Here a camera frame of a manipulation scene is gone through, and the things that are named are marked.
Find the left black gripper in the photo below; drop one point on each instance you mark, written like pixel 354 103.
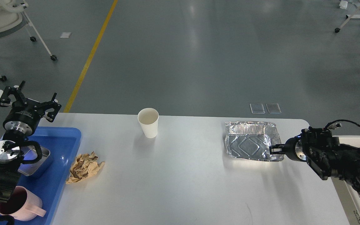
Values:
pixel 24 116

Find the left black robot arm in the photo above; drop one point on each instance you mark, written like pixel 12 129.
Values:
pixel 18 154

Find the blue plastic tray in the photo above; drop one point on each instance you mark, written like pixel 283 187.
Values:
pixel 63 144

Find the white paper cup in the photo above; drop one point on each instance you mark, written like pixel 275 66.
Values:
pixel 148 120

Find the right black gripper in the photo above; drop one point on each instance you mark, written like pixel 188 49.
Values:
pixel 292 148

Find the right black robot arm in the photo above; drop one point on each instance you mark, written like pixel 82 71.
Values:
pixel 324 153

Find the brown paper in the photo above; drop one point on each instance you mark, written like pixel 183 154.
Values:
pixel 84 166

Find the small stainless steel tray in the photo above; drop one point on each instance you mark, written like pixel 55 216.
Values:
pixel 37 169

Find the white rolling chair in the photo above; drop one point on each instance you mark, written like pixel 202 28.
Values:
pixel 13 18

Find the pink mug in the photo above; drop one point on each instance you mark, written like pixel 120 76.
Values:
pixel 23 205

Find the aluminium foil tray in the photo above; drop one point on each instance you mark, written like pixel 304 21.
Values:
pixel 251 140

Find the white bin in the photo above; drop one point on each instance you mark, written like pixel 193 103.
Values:
pixel 349 198

